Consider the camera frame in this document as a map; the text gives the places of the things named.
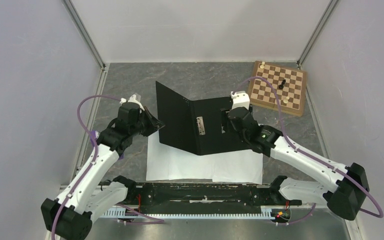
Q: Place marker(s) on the black chess piece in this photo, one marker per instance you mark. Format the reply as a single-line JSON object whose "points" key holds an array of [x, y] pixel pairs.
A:
{"points": [[282, 84]]}

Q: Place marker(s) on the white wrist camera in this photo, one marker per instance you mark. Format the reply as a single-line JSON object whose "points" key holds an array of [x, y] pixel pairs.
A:
{"points": [[240, 99], [135, 98]]}

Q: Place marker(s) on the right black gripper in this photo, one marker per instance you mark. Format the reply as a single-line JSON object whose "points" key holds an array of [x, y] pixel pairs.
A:
{"points": [[224, 112]]}

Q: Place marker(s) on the white chess piece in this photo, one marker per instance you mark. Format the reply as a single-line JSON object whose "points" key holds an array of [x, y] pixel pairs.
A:
{"points": [[286, 100], [262, 65]]}

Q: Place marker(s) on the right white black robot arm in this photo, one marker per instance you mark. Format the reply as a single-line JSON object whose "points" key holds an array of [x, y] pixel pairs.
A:
{"points": [[342, 188]]}

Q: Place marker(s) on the black blue file folder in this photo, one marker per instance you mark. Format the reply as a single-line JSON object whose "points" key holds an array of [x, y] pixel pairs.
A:
{"points": [[195, 126]]}

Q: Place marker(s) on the white slotted cable duct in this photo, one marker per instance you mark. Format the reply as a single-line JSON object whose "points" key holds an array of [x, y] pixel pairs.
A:
{"points": [[121, 213]]}

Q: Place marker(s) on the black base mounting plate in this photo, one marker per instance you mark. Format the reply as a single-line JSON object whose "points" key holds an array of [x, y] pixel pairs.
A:
{"points": [[203, 198]]}

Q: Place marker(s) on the wooden chessboard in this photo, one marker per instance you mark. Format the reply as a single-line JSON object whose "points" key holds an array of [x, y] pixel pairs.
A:
{"points": [[266, 94]]}

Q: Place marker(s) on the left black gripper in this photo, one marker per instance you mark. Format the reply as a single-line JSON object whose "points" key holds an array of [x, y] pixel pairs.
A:
{"points": [[154, 124]]}

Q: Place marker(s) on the purple stapler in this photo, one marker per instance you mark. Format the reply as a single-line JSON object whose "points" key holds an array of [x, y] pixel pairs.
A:
{"points": [[94, 136]]}

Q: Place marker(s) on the white chess piece top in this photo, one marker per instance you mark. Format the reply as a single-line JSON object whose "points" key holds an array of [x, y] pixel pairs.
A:
{"points": [[262, 65]]}

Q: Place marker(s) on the right white paper sheet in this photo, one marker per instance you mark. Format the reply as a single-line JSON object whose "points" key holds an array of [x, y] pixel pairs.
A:
{"points": [[243, 166]]}

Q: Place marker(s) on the white chess piece bottom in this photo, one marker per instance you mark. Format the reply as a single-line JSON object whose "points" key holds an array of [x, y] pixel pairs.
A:
{"points": [[286, 100]]}

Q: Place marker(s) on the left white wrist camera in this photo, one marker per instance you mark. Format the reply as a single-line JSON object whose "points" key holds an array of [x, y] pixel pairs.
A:
{"points": [[135, 98]]}

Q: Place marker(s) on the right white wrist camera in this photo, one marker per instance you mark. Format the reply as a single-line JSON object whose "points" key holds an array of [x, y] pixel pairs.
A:
{"points": [[240, 99]]}

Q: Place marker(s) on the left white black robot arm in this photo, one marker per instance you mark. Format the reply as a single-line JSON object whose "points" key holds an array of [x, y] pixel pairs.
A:
{"points": [[72, 213]]}

